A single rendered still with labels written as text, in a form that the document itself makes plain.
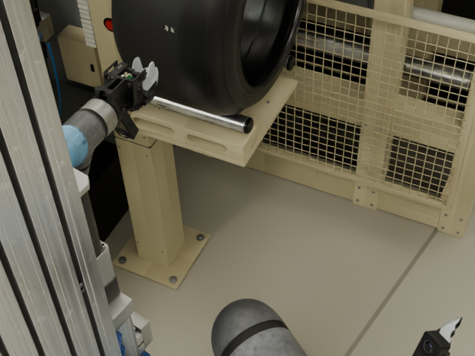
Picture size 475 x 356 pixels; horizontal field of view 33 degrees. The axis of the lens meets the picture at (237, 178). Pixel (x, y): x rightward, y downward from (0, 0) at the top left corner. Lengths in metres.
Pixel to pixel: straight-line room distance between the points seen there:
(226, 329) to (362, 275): 1.77
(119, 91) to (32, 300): 0.70
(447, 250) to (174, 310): 1.01
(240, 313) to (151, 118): 1.11
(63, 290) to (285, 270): 1.91
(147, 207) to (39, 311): 1.69
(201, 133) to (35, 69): 1.34
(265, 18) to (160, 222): 0.82
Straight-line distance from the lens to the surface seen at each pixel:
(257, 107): 2.32
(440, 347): 1.43
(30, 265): 1.00
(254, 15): 2.35
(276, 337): 1.18
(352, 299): 2.88
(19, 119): 0.87
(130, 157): 2.58
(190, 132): 2.18
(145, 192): 2.67
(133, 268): 2.97
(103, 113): 1.60
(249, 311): 1.20
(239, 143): 2.13
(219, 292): 2.88
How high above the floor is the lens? 2.36
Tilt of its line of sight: 47 degrees down
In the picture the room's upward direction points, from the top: 3 degrees counter-clockwise
